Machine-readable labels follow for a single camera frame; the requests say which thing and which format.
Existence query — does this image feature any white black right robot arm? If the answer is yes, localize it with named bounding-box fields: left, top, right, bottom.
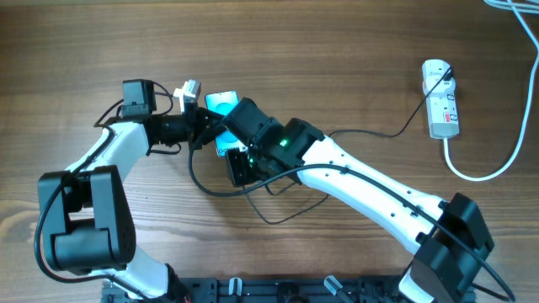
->
left=222, top=98, right=494, bottom=302

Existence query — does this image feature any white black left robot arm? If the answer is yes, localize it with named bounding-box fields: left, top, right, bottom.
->
left=34, top=79, right=221, bottom=302

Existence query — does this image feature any white power strip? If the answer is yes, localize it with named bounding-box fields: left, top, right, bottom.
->
left=422, top=59, right=460, bottom=140

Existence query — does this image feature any black USB charging cable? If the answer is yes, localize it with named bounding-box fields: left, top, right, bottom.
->
left=242, top=66, right=455, bottom=226

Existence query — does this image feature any white USB charger plug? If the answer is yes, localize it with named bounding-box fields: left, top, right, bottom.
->
left=422, top=70, right=456, bottom=96

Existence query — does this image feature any Galaxy smartphone blue screen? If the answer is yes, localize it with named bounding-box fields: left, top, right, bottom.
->
left=204, top=90, right=248, bottom=158

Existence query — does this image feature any white power strip cord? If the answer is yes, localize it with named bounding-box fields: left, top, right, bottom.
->
left=442, top=0, right=539, bottom=183

